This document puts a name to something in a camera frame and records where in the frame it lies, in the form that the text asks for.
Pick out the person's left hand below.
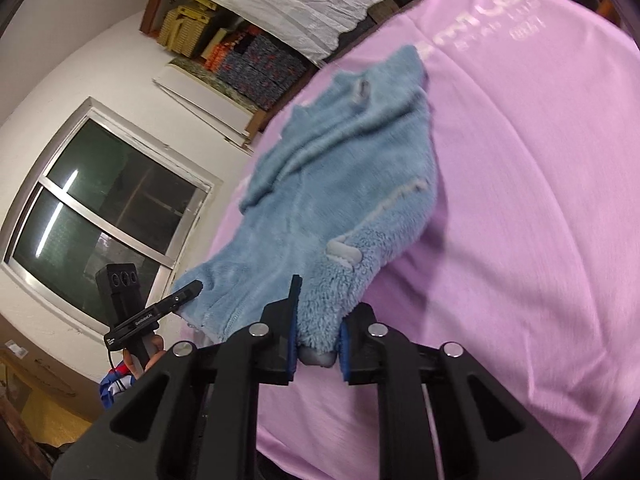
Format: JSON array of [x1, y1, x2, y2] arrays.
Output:
[[122, 335, 167, 379]]

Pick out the orange patterned box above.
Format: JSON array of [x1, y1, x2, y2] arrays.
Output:
[[205, 35, 242, 74]]

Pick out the brown wooden shelf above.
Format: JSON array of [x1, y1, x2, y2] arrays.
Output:
[[140, 0, 251, 41]]

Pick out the stack of blue patterned boxes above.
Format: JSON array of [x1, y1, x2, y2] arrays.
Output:
[[220, 35, 309, 112]]

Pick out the blue red white cloth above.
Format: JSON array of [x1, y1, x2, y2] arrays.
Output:
[[99, 364, 137, 411]]

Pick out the white board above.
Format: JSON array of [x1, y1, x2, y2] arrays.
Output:
[[152, 62, 256, 154]]

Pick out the aluminium frame window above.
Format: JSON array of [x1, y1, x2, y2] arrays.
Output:
[[2, 97, 224, 339]]

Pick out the black cable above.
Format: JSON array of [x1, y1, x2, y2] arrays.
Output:
[[106, 346, 127, 392]]

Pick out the pink printed bedsheet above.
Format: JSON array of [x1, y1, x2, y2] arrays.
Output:
[[187, 0, 640, 476]]

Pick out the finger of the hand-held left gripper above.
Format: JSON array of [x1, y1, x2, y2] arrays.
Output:
[[151, 280, 204, 318]]

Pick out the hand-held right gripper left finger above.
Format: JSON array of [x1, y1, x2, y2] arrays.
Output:
[[52, 275, 303, 480]]

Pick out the green patterned panel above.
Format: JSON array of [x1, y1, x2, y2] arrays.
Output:
[[167, 56, 262, 117]]

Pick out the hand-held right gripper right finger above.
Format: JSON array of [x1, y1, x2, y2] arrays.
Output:
[[338, 302, 583, 480]]

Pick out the blue fleece jacket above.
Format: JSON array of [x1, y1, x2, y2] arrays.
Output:
[[172, 44, 439, 368]]

